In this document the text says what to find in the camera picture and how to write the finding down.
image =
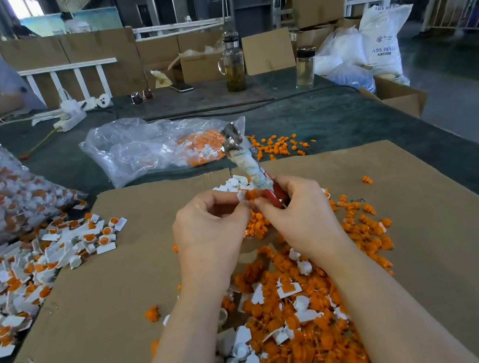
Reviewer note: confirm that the person's left hand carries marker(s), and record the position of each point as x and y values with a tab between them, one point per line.
208	238

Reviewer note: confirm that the person's right hand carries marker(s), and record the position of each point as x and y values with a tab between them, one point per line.
306	218

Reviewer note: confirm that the orange white plastic piece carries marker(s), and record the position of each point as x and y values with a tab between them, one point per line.
106	247
117	224

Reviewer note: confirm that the pile of orange and white parts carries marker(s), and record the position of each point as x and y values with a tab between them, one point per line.
297	321

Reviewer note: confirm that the pile of assembled white-orange parts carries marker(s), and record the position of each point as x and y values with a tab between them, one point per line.
16	279

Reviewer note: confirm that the person's right forearm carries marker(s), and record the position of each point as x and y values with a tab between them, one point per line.
404	327

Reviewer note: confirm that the scatter of orange offcuts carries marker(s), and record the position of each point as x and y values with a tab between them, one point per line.
284	144

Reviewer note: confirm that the small clear plastic bag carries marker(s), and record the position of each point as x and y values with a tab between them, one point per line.
132	149

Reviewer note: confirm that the open brown cardboard box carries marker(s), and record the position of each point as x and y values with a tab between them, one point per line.
397	98

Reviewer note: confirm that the glass bottle with black lid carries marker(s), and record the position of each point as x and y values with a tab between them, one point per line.
305	67

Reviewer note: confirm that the black phone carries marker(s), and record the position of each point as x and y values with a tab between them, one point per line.
182	87

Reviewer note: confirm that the clear blue plastic bag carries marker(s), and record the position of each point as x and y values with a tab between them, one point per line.
343	63

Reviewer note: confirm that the flat brown cardboard panel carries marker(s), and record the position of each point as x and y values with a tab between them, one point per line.
268	51

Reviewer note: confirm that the open cardboard box with paper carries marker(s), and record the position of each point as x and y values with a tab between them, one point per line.
201	66

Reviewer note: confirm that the glass tea jar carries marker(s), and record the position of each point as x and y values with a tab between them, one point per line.
233	61

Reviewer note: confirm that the white power strip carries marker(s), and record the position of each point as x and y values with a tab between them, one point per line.
70	117

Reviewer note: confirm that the white woven sack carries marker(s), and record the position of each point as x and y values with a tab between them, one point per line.
388	34

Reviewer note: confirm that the row of upright cardboard sheets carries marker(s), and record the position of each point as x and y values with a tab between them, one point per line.
119	47

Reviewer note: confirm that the white railing frame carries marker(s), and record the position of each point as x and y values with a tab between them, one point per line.
67	68

